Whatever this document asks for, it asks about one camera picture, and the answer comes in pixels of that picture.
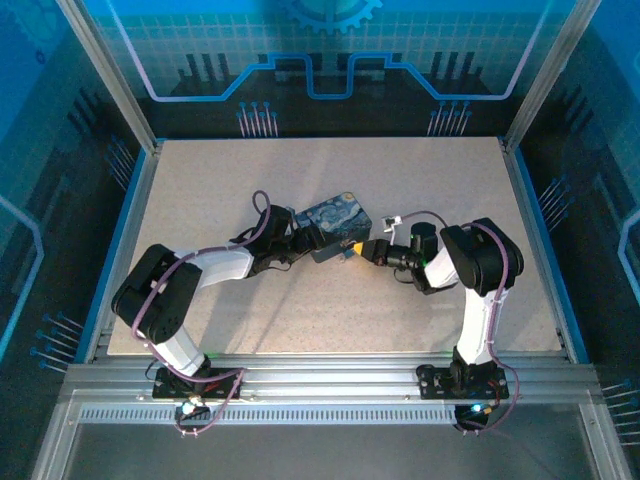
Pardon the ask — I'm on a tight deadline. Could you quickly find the slotted grey cable duct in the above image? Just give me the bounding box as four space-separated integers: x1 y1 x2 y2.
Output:
78 406 462 427

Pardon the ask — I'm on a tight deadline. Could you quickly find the base connector with light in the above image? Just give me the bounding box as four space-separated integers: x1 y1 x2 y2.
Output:
175 393 207 417
455 401 495 427

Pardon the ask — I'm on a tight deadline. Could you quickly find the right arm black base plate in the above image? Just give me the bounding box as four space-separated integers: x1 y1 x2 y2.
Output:
415 363 511 401

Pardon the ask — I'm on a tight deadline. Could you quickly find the aluminium front frame rail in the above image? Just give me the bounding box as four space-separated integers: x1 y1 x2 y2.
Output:
63 355 602 402

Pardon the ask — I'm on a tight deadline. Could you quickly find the aluminium side frame rail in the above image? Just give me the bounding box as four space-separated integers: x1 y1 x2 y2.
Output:
498 138 576 362
83 140 164 364

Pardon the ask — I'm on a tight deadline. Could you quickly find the right base connector with light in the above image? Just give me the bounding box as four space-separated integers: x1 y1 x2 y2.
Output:
455 401 495 427

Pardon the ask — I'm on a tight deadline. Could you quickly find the starry night printed box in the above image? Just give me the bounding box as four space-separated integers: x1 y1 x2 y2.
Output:
294 191 374 264

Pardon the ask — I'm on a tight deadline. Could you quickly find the aluminium frame post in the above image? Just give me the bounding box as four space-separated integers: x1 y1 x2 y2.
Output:
53 0 162 152
503 0 604 152

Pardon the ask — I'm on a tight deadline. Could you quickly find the left base connector with light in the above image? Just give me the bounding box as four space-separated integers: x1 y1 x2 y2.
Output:
175 393 207 417

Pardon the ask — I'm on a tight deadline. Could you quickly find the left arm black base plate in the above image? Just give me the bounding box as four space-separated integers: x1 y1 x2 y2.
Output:
151 366 244 401

